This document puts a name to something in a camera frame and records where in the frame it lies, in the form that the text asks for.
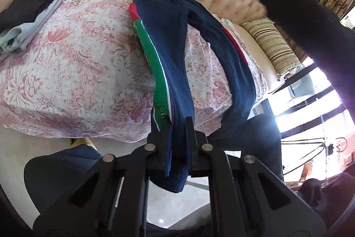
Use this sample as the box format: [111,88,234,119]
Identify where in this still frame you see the navy pants with green stripe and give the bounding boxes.
[129,0,257,193]

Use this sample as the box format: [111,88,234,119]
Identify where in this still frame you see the dark cloth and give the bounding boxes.
[298,172,355,229]

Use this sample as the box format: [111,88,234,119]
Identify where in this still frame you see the pink floral bed sheet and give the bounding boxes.
[0,0,268,143]

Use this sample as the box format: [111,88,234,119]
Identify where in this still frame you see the black window railing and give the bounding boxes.
[266,59,355,187]

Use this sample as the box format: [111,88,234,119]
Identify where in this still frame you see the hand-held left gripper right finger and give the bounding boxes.
[186,116,327,237]

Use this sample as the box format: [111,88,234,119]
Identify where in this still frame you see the person's right leg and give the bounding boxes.
[213,113,284,182]

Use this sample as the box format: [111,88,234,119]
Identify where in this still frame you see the folded black and blue clothes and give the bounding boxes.
[0,0,73,54]

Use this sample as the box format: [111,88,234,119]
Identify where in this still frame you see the person's left leg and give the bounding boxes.
[24,145,104,211]

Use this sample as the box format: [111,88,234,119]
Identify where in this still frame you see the person's right forearm black sleeve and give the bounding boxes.
[254,0,355,122]

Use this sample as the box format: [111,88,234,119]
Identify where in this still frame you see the striped bolster pillow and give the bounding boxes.
[241,18,302,77]

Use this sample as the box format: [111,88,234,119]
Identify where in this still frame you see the white air conditioner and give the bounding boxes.
[339,7,355,30]

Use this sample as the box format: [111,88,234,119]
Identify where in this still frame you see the folded dark garment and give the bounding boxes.
[0,0,65,32]

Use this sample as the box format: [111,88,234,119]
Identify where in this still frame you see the person's leg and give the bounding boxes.
[24,145,104,211]
[213,113,284,182]

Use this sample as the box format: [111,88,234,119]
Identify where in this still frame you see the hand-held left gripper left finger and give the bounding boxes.
[33,128,175,237]

